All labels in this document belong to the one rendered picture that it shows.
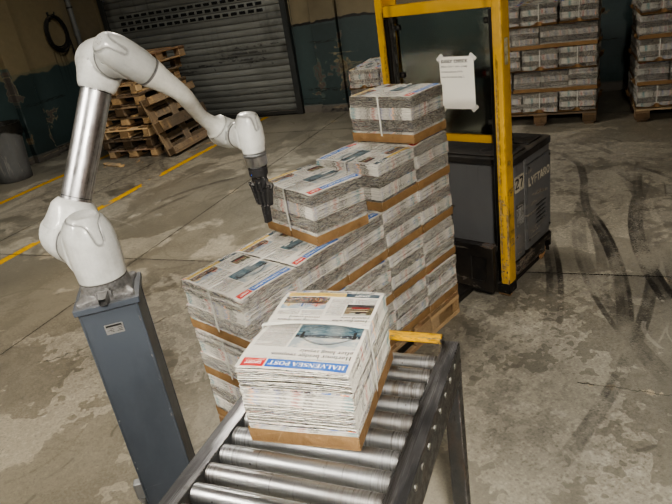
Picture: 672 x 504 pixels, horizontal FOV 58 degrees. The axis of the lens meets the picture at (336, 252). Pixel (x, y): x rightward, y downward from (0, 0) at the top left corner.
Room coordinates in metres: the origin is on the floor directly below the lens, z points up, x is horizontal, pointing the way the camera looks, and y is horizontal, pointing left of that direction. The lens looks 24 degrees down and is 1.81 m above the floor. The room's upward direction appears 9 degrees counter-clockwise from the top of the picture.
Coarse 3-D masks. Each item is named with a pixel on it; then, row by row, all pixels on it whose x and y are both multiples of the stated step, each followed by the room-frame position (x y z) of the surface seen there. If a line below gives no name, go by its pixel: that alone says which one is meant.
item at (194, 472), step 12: (240, 396) 1.40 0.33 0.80; (240, 408) 1.34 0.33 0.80; (228, 420) 1.30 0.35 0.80; (240, 420) 1.30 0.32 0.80; (216, 432) 1.26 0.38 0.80; (228, 432) 1.25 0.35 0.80; (204, 444) 1.22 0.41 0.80; (216, 444) 1.21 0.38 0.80; (204, 456) 1.18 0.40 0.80; (216, 456) 1.18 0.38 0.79; (192, 468) 1.14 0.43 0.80; (204, 468) 1.14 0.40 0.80; (180, 480) 1.11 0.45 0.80; (192, 480) 1.10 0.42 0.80; (204, 480) 1.12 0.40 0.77; (168, 492) 1.07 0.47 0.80; (180, 492) 1.07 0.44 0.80
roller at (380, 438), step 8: (248, 424) 1.29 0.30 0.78; (368, 432) 1.17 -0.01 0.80; (376, 432) 1.16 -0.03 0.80; (384, 432) 1.16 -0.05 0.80; (392, 432) 1.15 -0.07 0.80; (400, 432) 1.15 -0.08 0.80; (368, 440) 1.15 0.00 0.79; (376, 440) 1.15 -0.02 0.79; (384, 440) 1.14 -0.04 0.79; (392, 440) 1.13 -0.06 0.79; (400, 440) 1.13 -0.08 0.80; (384, 448) 1.13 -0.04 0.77; (392, 448) 1.13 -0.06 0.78; (400, 448) 1.12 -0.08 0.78
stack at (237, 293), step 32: (384, 224) 2.56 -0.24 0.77; (416, 224) 2.73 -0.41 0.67; (224, 256) 2.35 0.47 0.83; (256, 256) 2.30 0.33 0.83; (288, 256) 2.24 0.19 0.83; (320, 256) 2.24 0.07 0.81; (352, 256) 2.38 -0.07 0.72; (416, 256) 2.71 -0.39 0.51; (192, 288) 2.14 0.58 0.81; (224, 288) 2.04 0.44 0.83; (256, 288) 2.00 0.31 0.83; (288, 288) 2.10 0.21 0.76; (320, 288) 2.22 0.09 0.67; (352, 288) 2.35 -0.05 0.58; (384, 288) 2.51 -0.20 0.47; (416, 288) 2.69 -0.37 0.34; (224, 320) 2.02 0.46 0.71; (256, 320) 1.97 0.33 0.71; (224, 352) 2.06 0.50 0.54; (224, 384) 2.12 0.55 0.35
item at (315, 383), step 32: (256, 352) 1.24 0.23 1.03; (288, 352) 1.22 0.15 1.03; (320, 352) 1.20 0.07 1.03; (352, 352) 1.18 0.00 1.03; (256, 384) 1.18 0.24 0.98; (288, 384) 1.15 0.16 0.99; (320, 384) 1.12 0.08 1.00; (352, 384) 1.11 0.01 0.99; (256, 416) 1.19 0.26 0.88; (288, 416) 1.16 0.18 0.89; (320, 416) 1.14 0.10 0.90; (352, 416) 1.11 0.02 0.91
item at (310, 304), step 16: (288, 304) 1.46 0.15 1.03; (304, 304) 1.44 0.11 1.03; (320, 304) 1.43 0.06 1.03; (336, 304) 1.41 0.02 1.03; (352, 304) 1.40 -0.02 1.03; (368, 304) 1.39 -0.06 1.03; (384, 304) 1.42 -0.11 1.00; (336, 320) 1.33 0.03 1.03; (352, 320) 1.32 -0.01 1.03; (368, 320) 1.31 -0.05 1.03; (384, 320) 1.41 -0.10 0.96; (384, 336) 1.39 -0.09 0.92; (384, 352) 1.39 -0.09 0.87
